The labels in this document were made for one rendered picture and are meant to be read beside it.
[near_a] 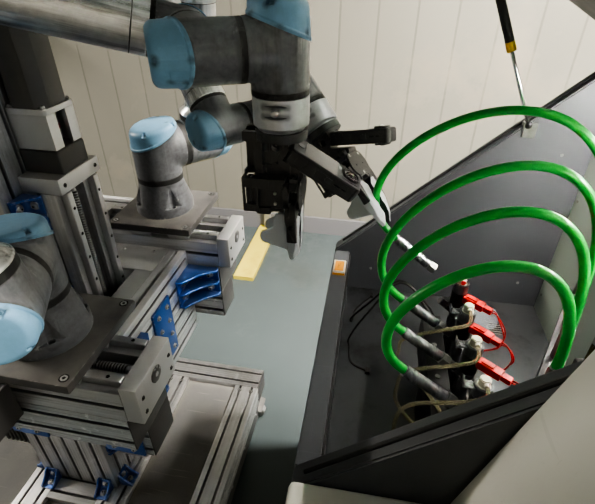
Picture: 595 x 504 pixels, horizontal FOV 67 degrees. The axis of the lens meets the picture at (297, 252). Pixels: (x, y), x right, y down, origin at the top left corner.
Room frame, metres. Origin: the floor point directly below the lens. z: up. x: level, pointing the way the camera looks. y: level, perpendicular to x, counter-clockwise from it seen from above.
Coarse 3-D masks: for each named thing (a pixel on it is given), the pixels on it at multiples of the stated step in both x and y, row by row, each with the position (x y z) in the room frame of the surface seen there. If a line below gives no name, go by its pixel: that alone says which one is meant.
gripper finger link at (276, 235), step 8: (280, 216) 0.57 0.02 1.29; (280, 224) 0.57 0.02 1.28; (264, 232) 0.58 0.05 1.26; (272, 232) 0.57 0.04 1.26; (280, 232) 0.57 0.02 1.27; (264, 240) 0.58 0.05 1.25; (272, 240) 0.58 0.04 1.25; (280, 240) 0.57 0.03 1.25; (288, 248) 0.57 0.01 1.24; (296, 248) 0.57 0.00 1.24
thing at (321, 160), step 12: (300, 144) 0.59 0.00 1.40; (288, 156) 0.57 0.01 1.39; (300, 156) 0.57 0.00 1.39; (312, 156) 0.58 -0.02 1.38; (324, 156) 0.60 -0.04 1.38; (300, 168) 0.57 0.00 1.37; (312, 168) 0.57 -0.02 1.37; (324, 168) 0.57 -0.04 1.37; (336, 168) 0.59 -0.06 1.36; (324, 180) 0.57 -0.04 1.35; (336, 180) 0.56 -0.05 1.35; (348, 180) 0.57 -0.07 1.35; (360, 180) 0.59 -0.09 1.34; (336, 192) 0.56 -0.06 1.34; (348, 192) 0.56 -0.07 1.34
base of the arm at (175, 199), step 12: (168, 180) 1.04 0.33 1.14; (180, 180) 1.07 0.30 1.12; (144, 192) 1.04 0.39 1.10; (156, 192) 1.03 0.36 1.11; (168, 192) 1.04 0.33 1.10; (180, 192) 1.06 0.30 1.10; (144, 204) 1.03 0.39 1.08; (156, 204) 1.02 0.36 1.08; (168, 204) 1.03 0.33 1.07; (180, 204) 1.04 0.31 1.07; (192, 204) 1.08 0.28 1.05; (144, 216) 1.02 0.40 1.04; (156, 216) 1.01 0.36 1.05; (168, 216) 1.02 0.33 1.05
